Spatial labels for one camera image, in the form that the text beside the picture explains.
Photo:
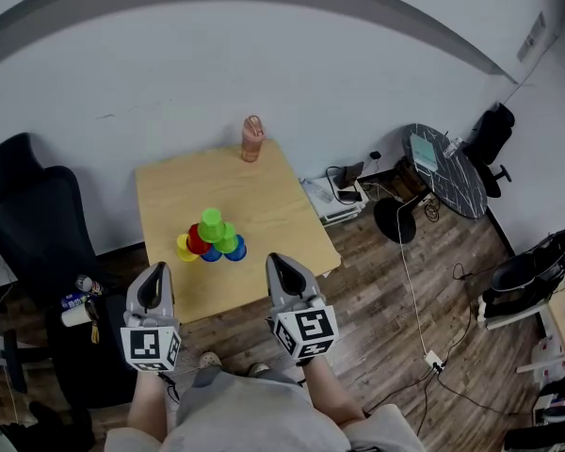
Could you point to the person's grey trousers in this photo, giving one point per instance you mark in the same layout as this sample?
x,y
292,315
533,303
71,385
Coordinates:
x,y
207,376

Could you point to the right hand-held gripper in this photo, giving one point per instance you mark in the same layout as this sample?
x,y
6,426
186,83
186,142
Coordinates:
x,y
311,330

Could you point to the wall poster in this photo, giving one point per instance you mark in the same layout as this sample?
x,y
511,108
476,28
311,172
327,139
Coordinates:
x,y
532,36

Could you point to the person's right forearm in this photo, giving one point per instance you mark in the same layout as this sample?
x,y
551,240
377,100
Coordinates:
x,y
332,393

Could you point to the white power strip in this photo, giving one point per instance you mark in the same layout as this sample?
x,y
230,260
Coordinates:
x,y
434,360

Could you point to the white toaster oven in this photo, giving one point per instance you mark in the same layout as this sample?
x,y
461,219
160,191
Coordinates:
x,y
339,212

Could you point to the red paper cup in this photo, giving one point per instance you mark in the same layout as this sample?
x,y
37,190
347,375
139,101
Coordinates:
x,y
195,241

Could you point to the white cylinder container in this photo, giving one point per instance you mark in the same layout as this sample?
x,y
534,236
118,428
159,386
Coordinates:
x,y
75,316

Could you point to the yellow paper cup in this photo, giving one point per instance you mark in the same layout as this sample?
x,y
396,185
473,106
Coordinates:
x,y
183,249

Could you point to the small black bag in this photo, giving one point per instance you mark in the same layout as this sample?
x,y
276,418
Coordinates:
x,y
353,172

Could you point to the person's beige shoe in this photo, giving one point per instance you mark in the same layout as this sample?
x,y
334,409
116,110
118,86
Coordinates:
x,y
210,359
259,369

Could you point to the blue paper cup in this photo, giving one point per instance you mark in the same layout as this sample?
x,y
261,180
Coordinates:
x,y
212,254
237,251

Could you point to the round black marble table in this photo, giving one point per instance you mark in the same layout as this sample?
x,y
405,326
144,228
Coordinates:
x,y
456,182

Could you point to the green paper cup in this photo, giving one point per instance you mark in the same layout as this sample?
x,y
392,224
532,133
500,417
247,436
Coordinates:
x,y
211,225
228,240

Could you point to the blue packet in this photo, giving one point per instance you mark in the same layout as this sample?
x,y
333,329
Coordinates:
x,y
73,301

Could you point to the black smartphone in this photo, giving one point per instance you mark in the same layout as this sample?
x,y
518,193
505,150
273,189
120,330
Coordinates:
x,y
350,196

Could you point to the black office chair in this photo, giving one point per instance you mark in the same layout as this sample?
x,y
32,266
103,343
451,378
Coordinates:
x,y
494,125
33,224

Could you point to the person's beige shirt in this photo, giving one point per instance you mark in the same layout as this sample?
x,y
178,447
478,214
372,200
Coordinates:
x,y
254,417

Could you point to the wooden-top white desk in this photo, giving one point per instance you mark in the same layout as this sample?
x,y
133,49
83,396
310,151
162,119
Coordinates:
x,y
562,313

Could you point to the black wall charger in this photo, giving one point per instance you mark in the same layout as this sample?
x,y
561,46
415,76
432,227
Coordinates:
x,y
375,155

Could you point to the black grey-rimmed chair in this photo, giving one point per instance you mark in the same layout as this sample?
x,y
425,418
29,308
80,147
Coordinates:
x,y
513,271

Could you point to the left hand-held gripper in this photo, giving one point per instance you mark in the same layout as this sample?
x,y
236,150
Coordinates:
x,y
148,344

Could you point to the clear plastic bottle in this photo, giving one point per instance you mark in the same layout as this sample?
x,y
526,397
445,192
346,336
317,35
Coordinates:
x,y
318,191
453,146

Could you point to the teal book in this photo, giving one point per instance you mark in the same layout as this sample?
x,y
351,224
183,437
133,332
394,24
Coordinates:
x,y
424,153

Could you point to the person's left forearm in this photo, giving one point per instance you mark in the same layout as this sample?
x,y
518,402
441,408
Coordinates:
x,y
146,408

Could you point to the metal drink can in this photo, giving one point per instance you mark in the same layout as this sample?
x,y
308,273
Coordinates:
x,y
89,284

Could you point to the pink water bottle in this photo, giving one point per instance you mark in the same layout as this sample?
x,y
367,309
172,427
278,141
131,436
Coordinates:
x,y
253,138

